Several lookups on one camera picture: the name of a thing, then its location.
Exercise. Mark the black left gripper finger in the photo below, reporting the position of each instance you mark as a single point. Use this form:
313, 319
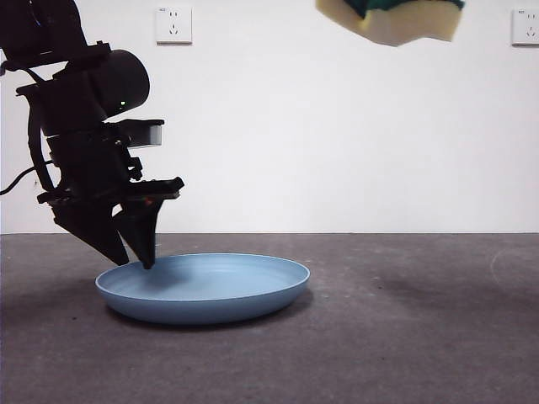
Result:
88, 231
141, 231

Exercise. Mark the light blue round plate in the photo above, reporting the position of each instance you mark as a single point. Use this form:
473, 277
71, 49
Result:
202, 294

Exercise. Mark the yellow sponge with green pad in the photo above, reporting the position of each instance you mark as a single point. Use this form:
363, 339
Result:
400, 25

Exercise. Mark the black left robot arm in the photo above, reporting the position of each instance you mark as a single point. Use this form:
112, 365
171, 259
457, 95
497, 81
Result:
63, 97

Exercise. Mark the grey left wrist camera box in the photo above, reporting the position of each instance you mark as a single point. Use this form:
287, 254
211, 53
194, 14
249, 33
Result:
153, 134

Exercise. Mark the white wall socket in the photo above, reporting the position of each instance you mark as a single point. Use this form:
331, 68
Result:
174, 24
526, 27

